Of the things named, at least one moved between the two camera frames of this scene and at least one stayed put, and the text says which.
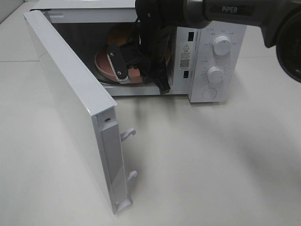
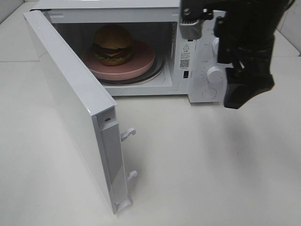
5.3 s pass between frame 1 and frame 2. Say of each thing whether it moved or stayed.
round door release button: stayed
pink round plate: moved
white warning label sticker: stayed
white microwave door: stayed
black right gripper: moved
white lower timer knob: stayed
